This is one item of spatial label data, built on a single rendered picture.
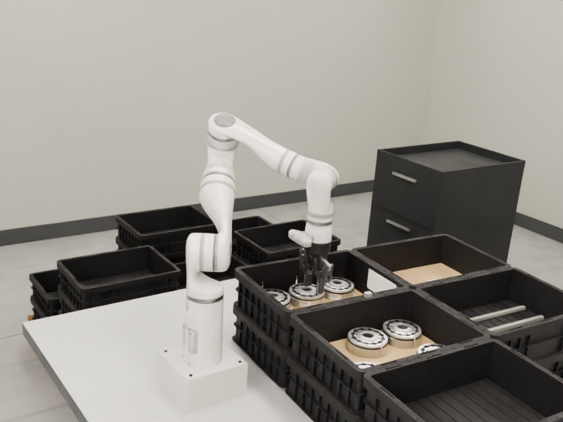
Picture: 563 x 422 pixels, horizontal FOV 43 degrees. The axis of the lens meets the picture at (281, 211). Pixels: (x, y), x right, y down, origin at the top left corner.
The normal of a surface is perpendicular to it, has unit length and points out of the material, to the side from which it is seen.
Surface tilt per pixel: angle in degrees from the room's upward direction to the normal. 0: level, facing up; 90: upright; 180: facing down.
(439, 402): 0
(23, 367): 0
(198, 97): 90
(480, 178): 90
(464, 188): 90
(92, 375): 0
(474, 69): 90
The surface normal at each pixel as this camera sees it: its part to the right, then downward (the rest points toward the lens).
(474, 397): 0.07, -0.95
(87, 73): 0.56, 0.30
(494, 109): -0.82, 0.13
